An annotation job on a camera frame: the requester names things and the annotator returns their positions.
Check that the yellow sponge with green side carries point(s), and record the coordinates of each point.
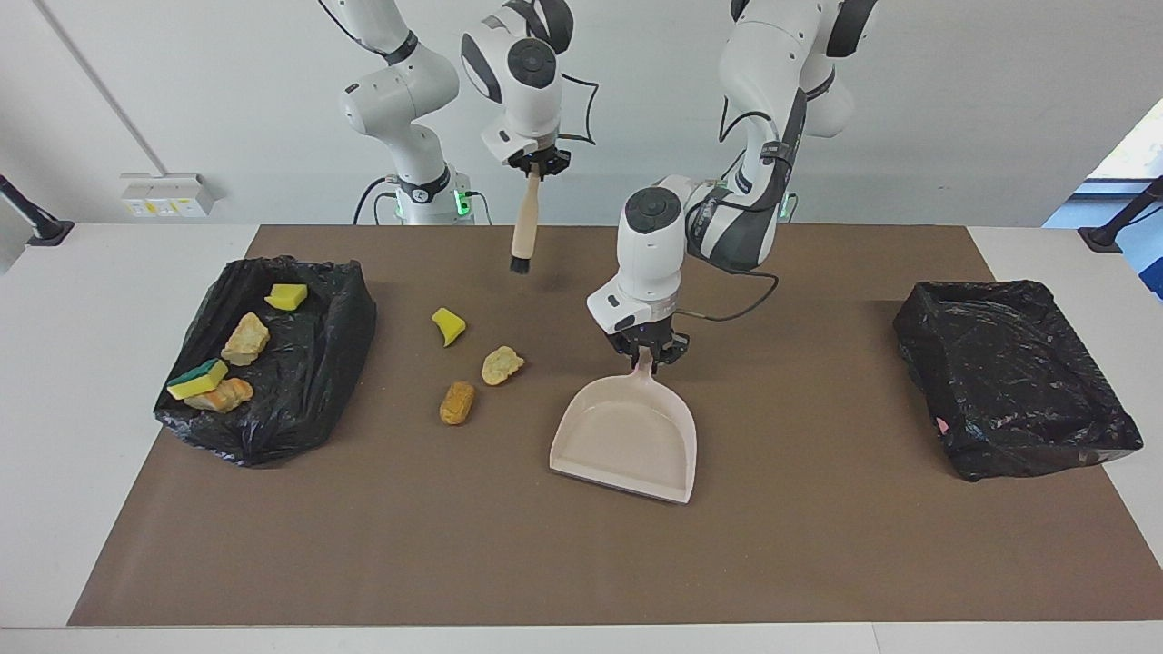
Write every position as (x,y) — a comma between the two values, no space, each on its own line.
(195,381)

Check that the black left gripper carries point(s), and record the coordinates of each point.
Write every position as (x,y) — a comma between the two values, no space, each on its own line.
(647,329)

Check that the beige hand brush black bristles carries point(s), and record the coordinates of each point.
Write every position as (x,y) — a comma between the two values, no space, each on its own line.
(524,227)

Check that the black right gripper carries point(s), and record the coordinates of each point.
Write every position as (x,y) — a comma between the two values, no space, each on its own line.
(538,152)

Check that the pale golden toy pastry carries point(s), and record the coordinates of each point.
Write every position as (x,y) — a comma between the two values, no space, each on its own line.
(501,366)

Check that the pale beige toy bread chunk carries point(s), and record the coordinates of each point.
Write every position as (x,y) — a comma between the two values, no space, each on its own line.
(245,341)

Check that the small yellow sponge wedge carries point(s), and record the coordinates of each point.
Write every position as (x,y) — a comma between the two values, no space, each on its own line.
(447,324)

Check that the orange striped toy croissant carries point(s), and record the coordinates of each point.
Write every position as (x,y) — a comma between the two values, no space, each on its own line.
(227,396)

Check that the beige plastic dustpan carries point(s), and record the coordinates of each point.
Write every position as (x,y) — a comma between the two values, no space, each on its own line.
(627,436)

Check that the notched yellow sponge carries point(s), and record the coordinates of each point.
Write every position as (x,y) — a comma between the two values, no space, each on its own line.
(287,297)

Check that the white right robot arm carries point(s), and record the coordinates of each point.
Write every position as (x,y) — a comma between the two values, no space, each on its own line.
(400,91)

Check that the brown table mat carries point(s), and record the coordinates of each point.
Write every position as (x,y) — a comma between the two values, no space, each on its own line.
(581,563)

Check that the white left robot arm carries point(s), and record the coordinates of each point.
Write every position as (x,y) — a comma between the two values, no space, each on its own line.
(650,245)

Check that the white wall socket box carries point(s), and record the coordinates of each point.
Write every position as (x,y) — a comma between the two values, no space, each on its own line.
(164,195)

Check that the black pole stand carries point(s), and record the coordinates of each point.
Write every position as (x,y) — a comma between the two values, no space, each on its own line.
(50,232)
(1104,241)

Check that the brown toy bread roll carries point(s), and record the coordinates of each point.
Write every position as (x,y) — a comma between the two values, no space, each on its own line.
(457,403)

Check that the loosely crumpled black-bagged bin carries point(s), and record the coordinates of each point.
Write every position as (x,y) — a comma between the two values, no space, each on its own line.
(300,400)

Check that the black-bagged bin with pink spot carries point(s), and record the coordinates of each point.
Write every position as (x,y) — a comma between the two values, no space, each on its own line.
(1008,381)

